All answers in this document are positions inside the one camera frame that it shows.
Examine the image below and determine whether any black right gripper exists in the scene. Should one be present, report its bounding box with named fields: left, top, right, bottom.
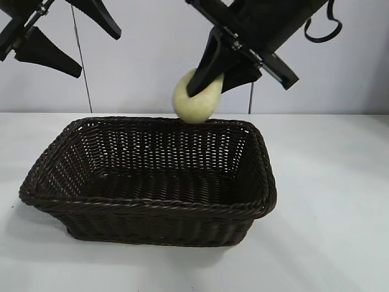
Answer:
left=184, top=0, right=331, bottom=98

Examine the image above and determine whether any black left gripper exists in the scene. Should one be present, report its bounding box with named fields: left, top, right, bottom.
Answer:
left=0, top=0, right=122, bottom=79

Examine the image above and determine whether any dark brown wicker basket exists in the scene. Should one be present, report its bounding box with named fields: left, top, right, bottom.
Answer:
left=18, top=115, right=279, bottom=248

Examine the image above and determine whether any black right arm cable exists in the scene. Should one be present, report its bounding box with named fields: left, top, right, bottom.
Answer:
left=303, top=0, right=343, bottom=43

